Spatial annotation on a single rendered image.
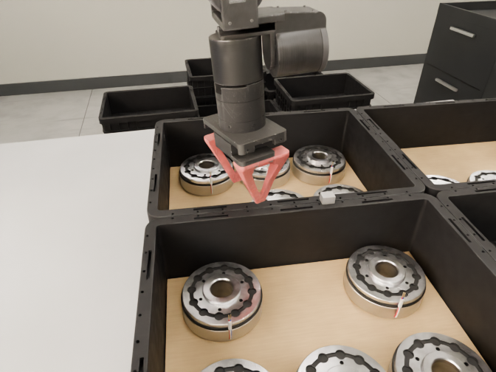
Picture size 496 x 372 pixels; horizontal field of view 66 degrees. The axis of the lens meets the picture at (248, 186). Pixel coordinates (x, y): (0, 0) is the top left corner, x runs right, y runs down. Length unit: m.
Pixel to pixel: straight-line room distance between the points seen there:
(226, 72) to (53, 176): 0.76
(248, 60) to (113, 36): 3.20
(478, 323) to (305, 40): 0.38
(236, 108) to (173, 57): 3.21
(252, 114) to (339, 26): 3.53
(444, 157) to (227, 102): 0.59
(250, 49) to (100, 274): 0.53
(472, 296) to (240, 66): 0.38
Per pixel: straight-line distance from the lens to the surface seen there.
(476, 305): 0.55
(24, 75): 3.82
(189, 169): 0.73
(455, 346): 0.52
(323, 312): 0.54
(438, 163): 0.89
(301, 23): 0.44
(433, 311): 0.58
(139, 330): 0.40
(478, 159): 0.95
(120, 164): 1.10
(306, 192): 0.72
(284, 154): 0.46
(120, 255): 0.81
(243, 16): 0.40
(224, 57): 0.42
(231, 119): 0.45
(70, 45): 3.66
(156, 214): 0.52
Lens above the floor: 1.25
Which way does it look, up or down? 35 degrees down
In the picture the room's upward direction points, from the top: straight up
